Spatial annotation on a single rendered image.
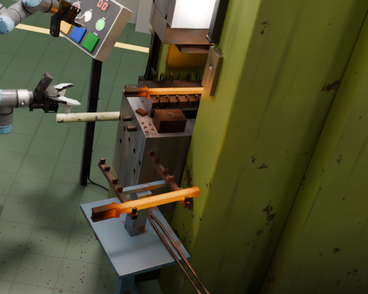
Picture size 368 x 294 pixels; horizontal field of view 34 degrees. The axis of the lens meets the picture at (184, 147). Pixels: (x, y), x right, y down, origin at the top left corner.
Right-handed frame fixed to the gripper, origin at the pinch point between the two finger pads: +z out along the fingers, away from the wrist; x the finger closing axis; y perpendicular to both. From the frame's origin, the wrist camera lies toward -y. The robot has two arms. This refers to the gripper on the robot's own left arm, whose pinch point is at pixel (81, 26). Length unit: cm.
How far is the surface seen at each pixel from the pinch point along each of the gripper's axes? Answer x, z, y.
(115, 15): -5.7, 10.3, 12.3
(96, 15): 5.1, 10.3, 7.3
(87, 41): 1.4, 9.6, -5.3
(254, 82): -99, -12, 20
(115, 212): -94, -39, -41
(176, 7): -58, -20, 29
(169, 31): -54, -11, 19
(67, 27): 17.7, 9.6, -5.7
